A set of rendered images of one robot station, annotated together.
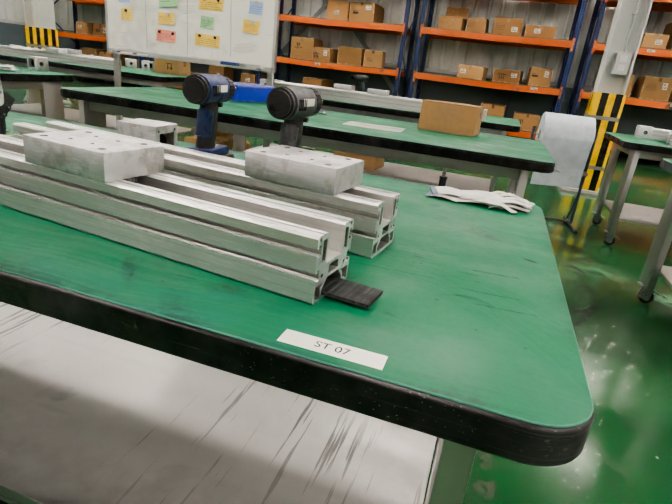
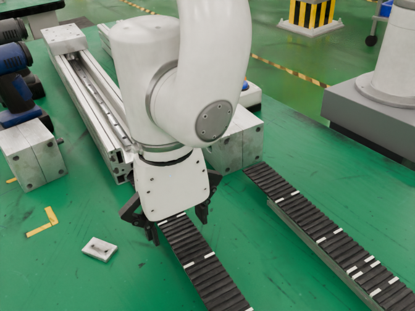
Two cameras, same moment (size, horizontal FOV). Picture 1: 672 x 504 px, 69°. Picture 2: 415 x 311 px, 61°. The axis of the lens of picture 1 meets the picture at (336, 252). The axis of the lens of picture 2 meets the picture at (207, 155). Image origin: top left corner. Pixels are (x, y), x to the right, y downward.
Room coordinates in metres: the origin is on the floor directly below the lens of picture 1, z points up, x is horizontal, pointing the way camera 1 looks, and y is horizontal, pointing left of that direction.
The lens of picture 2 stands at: (1.38, 1.14, 1.25)
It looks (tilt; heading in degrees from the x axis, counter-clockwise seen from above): 37 degrees down; 221
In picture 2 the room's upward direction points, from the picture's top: 4 degrees counter-clockwise
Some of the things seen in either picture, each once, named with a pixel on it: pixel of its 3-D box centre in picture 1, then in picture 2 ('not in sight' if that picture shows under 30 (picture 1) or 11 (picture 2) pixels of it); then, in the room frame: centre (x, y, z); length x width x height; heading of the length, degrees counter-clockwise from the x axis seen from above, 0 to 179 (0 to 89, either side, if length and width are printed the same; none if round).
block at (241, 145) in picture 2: not in sight; (235, 137); (0.88, 0.78, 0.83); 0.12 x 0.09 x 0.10; 157
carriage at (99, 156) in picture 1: (96, 162); not in sight; (0.72, 0.37, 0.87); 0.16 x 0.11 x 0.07; 67
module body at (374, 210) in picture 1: (184, 176); (88, 86); (0.89, 0.30, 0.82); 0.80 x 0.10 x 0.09; 67
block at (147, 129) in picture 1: (145, 143); (37, 152); (1.15, 0.47, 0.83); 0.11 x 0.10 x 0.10; 168
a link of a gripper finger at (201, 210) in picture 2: not in sight; (206, 202); (1.07, 0.86, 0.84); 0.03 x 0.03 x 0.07; 67
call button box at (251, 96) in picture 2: not in sight; (237, 98); (0.71, 0.67, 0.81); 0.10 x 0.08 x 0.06; 157
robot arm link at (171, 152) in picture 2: not in sight; (162, 137); (1.12, 0.84, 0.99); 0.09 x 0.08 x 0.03; 157
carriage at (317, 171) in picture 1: (304, 175); (65, 42); (0.80, 0.07, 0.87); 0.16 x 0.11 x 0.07; 67
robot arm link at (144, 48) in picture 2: not in sight; (157, 80); (1.12, 0.85, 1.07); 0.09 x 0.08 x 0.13; 76
